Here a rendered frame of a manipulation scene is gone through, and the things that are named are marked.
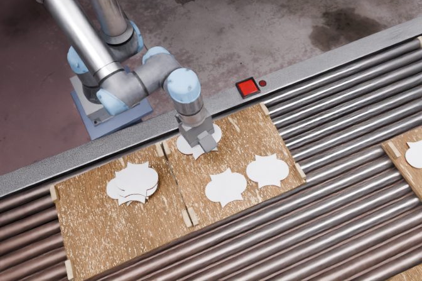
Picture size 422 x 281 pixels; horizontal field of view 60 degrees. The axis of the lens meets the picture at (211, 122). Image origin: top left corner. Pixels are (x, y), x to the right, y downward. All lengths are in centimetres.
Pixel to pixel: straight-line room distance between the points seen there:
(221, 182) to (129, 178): 31
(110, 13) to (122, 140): 48
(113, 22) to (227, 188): 66
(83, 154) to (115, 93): 57
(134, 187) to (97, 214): 16
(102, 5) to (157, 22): 187
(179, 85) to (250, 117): 57
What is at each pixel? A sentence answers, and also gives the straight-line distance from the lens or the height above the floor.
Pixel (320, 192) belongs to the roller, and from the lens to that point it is 131.
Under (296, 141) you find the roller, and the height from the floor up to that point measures 92.
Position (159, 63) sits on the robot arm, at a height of 141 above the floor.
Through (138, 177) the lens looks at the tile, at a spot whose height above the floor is 99.
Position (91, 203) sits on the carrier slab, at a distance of 134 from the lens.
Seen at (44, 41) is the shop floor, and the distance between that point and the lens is 323.
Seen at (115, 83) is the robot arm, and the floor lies 142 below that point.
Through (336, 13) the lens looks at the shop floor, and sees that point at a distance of 312.
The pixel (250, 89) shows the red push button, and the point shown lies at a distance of 145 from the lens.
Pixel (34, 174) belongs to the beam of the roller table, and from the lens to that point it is 150.
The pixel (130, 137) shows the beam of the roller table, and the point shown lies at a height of 92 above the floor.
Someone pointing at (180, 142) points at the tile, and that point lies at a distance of 113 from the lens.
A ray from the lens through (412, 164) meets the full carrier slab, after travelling 142.
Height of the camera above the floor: 214
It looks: 61 degrees down
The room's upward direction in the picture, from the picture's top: 7 degrees counter-clockwise
